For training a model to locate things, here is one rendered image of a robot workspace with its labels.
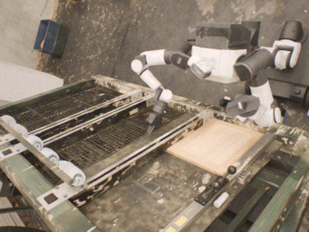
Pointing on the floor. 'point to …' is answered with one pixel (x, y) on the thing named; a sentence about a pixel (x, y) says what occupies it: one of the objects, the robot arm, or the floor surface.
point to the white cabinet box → (24, 81)
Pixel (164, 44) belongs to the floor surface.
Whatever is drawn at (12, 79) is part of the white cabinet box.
